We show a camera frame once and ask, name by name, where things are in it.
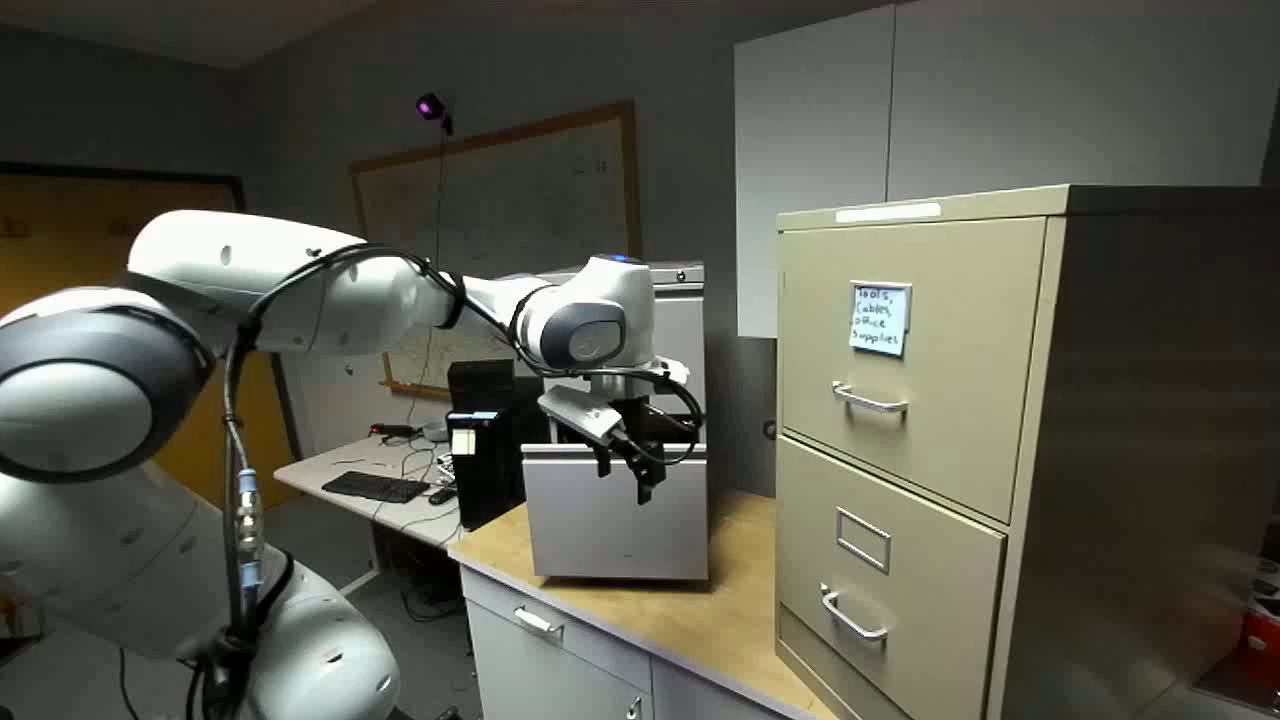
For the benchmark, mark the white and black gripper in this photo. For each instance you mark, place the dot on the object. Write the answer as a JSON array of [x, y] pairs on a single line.
[[582, 418]]

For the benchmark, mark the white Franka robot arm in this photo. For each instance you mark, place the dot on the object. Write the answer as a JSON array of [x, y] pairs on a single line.
[[305, 285]]

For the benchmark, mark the wood topped gray counter cabinet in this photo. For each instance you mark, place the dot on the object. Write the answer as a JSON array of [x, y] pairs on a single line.
[[667, 615]]

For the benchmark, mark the beige drawer with paper label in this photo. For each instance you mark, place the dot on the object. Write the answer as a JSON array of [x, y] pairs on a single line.
[[945, 425]]

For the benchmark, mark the beige drawer with empty label holder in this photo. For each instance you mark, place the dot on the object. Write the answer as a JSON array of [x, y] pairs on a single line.
[[920, 625]]

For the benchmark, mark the beige metal filing cabinet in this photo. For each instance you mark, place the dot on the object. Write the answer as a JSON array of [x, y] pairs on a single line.
[[1146, 442]]

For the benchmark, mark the white box appliance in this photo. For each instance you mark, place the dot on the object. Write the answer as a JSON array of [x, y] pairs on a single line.
[[615, 527]]

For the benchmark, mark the black computer tower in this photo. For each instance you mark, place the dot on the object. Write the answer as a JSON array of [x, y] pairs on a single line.
[[486, 442]]

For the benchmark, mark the black keyboard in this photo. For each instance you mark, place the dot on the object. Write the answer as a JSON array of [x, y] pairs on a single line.
[[376, 484]]

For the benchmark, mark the gray office desk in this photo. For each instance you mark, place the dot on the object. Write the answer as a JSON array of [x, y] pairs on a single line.
[[361, 467]]

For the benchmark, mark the white paper label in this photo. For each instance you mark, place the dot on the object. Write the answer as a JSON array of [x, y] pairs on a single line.
[[881, 319]]

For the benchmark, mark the wood framed whiteboard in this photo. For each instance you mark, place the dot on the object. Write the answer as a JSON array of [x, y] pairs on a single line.
[[521, 184]]

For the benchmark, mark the wooden door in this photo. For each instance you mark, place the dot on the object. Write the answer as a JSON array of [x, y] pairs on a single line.
[[64, 241]]

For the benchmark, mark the red object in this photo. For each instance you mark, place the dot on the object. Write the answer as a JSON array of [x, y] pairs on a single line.
[[1261, 635]]

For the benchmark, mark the camera with purple light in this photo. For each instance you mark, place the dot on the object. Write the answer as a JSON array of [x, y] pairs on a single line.
[[431, 111]]

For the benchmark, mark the white wall cupboard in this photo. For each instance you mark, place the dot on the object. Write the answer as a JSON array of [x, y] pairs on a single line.
[[986, 105]]

